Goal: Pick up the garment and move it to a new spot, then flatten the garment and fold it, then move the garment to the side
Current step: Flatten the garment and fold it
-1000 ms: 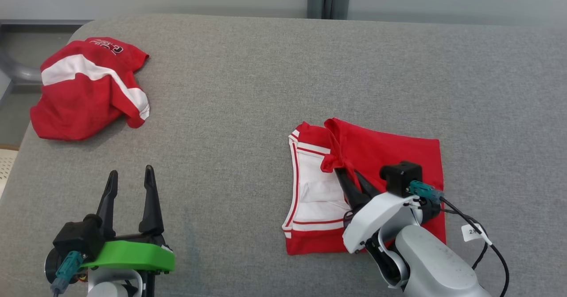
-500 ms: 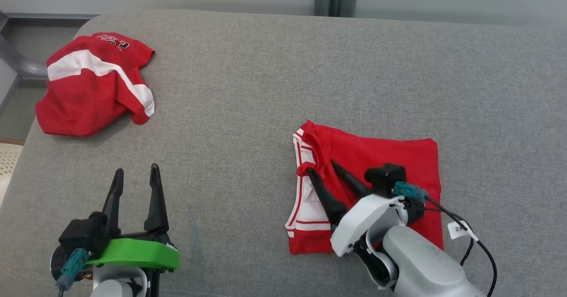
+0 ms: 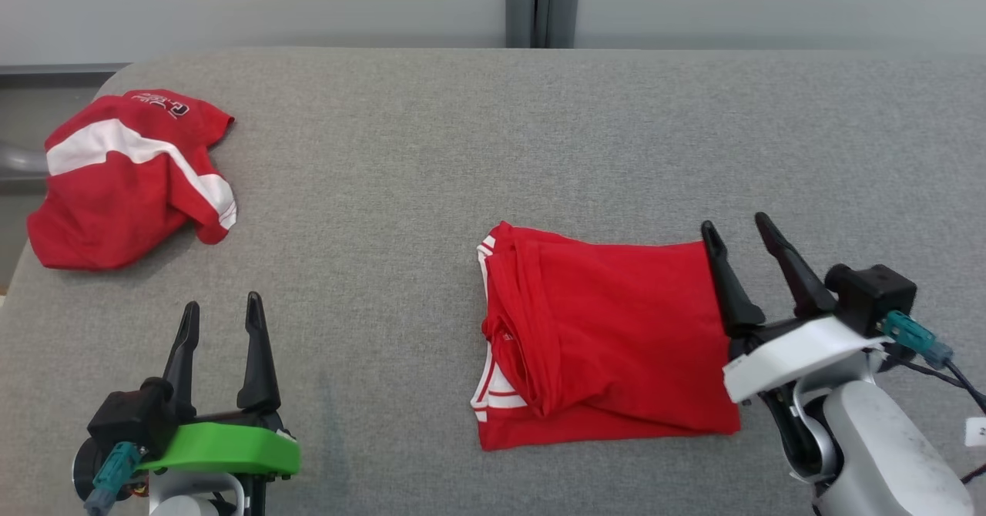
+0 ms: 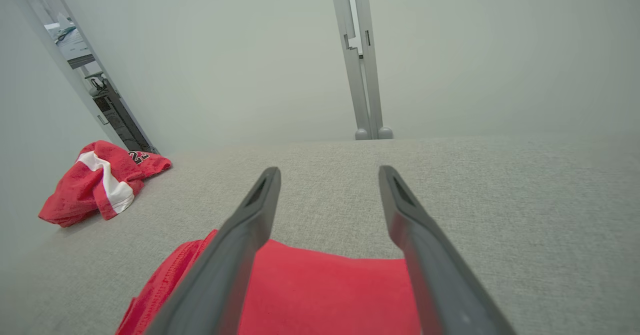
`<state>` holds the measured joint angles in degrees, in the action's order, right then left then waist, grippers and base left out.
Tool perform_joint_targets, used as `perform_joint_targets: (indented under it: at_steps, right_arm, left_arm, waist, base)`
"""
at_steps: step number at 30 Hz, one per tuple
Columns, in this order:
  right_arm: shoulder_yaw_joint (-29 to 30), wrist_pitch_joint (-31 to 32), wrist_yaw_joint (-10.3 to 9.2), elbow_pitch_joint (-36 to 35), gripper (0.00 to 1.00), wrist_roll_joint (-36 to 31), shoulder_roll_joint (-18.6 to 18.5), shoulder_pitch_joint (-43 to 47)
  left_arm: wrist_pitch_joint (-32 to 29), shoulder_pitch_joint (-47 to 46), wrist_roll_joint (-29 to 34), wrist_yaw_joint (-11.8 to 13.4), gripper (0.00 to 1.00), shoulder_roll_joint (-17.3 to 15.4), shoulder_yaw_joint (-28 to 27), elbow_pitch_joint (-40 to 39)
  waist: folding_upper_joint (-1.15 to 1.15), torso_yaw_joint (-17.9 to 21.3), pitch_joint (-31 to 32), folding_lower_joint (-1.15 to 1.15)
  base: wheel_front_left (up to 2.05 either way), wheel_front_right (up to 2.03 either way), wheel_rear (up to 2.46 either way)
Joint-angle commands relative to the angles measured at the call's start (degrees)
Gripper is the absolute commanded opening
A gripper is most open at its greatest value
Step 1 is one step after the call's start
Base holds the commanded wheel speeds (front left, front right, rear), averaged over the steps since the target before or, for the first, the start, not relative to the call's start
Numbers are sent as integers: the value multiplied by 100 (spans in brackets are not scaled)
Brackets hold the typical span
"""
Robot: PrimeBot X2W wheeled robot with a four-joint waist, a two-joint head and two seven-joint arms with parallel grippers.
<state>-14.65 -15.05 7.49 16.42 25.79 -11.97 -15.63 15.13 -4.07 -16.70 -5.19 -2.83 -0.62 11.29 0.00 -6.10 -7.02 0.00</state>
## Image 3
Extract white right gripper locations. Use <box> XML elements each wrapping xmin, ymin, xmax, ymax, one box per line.
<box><xmin>701</xmin><ymin>212</ymin><xmax>894</xmax><ymax>404</ymax></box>

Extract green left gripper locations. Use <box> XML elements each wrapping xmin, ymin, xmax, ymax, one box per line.
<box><xmin>139</xmin><ymin>292</ymin><xmax>301</xmax><ymax>477</ymax></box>

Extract red Bulls basketball jersey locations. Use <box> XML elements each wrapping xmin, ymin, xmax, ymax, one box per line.
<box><xmin>470</xmin><ymin>221</ymin><xmax>742</xmax><ymax>452</ymax></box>

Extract red shorts with white stripe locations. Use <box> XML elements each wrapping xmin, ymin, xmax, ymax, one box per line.
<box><xmin>27</xmin><ymin>89</ymin><xmax>238</xmax><ymax>272</ymax></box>

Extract black cable with teal plug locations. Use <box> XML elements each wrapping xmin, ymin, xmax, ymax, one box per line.
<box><xmin>882</xmin><ymin>310</ymin><xmax>986</xmax><ymax>414</ymax></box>
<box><xmin>83</xmin><ymin>441</ymin><xmax>144</xmax><ymax>516</ymax></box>

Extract grey slanted metal frame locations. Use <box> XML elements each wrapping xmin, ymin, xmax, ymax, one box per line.
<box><xmin>0</xmin><ymin>63</ymin><xmax>129</xmax><ymax>193</ymax></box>

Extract grey double metal post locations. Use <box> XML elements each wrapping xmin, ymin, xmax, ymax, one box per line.
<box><xmin>505</xmin><ymin>0</ymin><xmax>580</xmax><ymax>49</ymax></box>

